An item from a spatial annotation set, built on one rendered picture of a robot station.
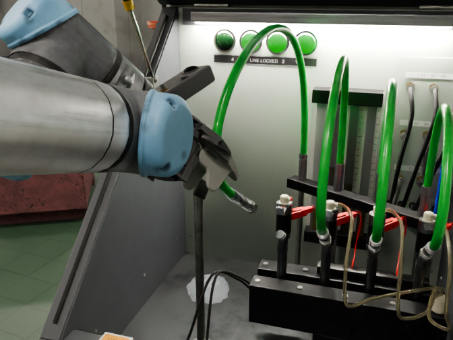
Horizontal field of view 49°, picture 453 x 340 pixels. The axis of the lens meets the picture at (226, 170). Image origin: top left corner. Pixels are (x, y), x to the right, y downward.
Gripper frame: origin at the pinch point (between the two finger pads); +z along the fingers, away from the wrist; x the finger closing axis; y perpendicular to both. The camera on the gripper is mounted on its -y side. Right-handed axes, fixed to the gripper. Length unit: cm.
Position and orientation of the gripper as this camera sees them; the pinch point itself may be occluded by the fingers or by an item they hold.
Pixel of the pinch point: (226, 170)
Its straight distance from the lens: 73.9
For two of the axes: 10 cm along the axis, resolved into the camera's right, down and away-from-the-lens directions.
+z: 5.8, 5.2, 6.3
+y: -3.6, 8.5, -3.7
